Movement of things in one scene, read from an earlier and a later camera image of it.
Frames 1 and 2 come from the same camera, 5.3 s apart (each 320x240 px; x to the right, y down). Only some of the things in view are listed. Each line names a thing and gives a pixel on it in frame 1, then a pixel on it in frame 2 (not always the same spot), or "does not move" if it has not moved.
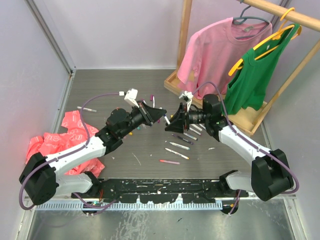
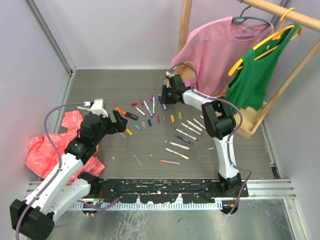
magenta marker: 194,131 does not move
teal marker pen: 179,146 does not move
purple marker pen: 183,139 does not move
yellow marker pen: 185,157 does not move
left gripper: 154,113 to 119,125
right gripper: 177,124 to 164,99
